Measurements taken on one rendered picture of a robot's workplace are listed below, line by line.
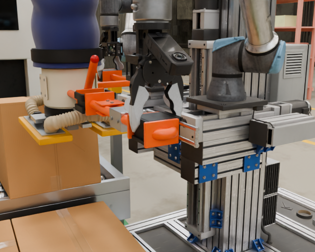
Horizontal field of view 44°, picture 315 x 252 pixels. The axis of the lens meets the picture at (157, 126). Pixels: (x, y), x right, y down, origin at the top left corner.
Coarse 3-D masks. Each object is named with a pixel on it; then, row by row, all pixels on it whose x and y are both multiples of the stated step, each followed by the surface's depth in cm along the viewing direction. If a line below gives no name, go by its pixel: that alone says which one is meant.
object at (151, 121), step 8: (144, 112) 81; (152, 112) 81; (160, 112) 81; (128, 120) 79; (144, 120) 74; (152, 120) 74; (160, 120) 74; (168, 120) 74; (176, 120) 75; (128, 128) 79; (144, 128) 72; (152, 128) 73; (128, 136) 80; (136, 136) 79; (144, 136) 73; (176, 136) 76; (144, 144) 73; (152, 144) 74; (160, 144) 75; (168, 144) 76
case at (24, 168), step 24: (24, 96) 214; (0, 120) 160; (0, 144) 170; (24, 144) 162; (48, 144) 167; (72, 144) 172; (96, 144) 177; (0, 168) 182; (24, 168) 163; (48, 168) 168; (72, 168) 173; (96, 168) 178; (24, 192) 164
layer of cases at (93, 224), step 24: (24, 216) 162; (48, 216) 162; (72, 216) 162; (96, 216) 162; (0, 240) 143; (24, 240) 143; (48, 240) 143; (72, 240) 143; (96, 240) 143; (120, 240) 143
